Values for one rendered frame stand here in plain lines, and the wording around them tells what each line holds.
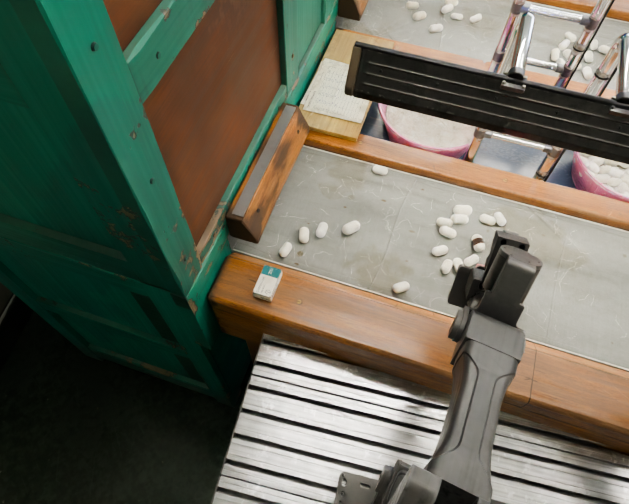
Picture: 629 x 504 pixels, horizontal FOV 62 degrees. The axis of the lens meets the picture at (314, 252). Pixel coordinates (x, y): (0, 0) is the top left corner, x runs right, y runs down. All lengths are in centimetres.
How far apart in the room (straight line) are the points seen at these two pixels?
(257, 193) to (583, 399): 66
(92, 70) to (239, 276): 54
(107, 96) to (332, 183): 65
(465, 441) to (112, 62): 50
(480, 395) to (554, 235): 61
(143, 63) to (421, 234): 66
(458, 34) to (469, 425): 113
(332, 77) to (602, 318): 76
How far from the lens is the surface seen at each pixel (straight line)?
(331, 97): 123
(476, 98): 83
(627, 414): 103
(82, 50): 53
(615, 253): 119
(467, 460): 56
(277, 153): 102
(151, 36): 62
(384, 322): 94
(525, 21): 92
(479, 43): 150
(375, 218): 108
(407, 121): 126
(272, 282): 95
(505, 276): 69
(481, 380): 61
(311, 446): 98
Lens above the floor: 163
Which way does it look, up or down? 60 degrees down
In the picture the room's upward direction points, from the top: 1 degrees clockwise
